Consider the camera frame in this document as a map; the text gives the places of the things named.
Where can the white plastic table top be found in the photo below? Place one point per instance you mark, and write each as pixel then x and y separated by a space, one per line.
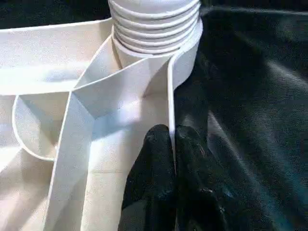
pixel 48 132

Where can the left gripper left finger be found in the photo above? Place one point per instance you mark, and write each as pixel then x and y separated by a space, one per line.
pixel 154 173

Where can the white plastic table leg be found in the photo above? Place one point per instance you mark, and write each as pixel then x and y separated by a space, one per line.
pixel 154 24

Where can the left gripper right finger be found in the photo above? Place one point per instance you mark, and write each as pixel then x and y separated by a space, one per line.
pixel 197 187

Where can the black table mat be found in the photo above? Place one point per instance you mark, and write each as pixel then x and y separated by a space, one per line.
pixel 252 120

